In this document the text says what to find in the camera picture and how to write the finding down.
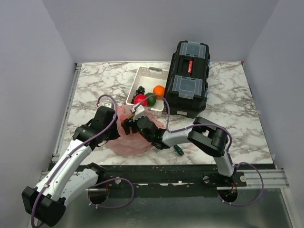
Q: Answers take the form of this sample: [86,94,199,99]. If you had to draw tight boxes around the pink plastic bag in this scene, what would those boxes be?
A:
[106,105,152,157]

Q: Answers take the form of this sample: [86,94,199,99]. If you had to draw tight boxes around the red fake fruit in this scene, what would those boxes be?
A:
[133,94,148,106]

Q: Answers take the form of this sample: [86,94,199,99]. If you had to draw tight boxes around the green fake lime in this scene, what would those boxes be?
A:
[145,93,157,107]

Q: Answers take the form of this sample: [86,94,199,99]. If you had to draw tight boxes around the orange fake fruit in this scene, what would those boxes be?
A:
[153,85,165,96]

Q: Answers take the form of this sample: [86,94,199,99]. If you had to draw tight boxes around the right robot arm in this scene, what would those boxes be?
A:
[121,116,236,186]

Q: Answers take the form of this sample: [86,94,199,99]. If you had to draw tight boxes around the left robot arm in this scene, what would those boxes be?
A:
[21,106,119,227]

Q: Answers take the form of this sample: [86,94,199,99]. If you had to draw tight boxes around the black fake grape bunch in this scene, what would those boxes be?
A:
[131,86,145,104]

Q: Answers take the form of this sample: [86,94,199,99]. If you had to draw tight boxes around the white plastic basket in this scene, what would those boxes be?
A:
[126,66,169,105]

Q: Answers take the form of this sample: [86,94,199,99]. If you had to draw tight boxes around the black plastic toolbox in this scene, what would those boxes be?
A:
[164,40,210,118]

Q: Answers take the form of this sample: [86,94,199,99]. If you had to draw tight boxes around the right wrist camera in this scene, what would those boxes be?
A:
[131,105,145,122]

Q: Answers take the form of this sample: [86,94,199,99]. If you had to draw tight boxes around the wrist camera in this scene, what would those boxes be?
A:
[131,105,145,122]
[98,102,114,109]

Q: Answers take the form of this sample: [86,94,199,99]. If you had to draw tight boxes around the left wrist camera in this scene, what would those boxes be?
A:
[98,102,114,109]

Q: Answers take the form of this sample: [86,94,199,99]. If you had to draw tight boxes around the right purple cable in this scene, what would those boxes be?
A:
[132,95,264,207]

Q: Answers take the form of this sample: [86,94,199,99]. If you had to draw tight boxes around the purple cable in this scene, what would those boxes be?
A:
[30,94,118,228]
[132,95,264,207]

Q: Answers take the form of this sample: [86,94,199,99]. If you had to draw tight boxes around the green handled screwdriver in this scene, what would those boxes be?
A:
[174,145,184,156]

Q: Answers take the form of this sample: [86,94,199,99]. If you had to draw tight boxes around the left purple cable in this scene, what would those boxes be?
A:
[30,94,118,228]

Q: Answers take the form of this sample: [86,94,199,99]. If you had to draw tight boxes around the black front rail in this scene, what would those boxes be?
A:
[78,162,247,198]

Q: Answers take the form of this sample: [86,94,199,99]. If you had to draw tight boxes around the aluminium frame rail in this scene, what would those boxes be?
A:
[26,63,289,228]

